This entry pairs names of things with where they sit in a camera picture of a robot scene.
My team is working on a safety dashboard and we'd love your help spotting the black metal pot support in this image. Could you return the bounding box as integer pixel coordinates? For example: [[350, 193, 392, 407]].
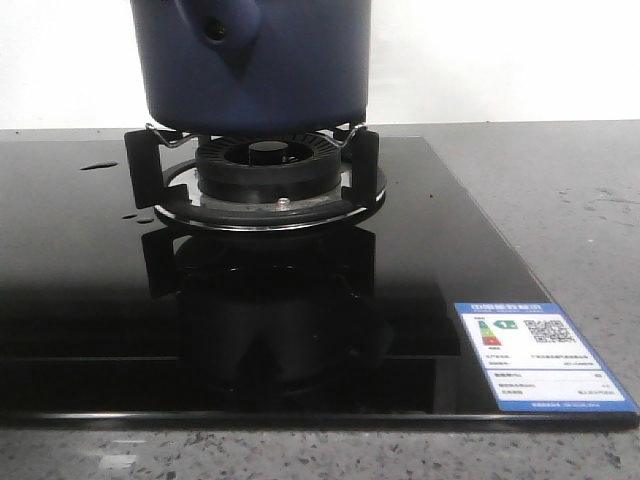
[[125, 124, 386, 232]]

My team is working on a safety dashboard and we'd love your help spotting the dark blue cooking pot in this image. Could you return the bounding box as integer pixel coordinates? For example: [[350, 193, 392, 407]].
[[130, 0, 372, 135]]

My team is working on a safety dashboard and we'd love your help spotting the black gas burner head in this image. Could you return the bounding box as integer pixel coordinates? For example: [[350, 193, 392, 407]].
[[195, 133, 341, 203]]

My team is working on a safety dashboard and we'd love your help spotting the black glass gas stove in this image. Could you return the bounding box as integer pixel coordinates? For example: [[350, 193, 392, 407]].
[[1, 138, 639, 431]]

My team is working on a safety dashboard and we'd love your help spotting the blue energy label sticker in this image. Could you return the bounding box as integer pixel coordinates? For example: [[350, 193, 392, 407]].
[[454, 303, 639, 414]]

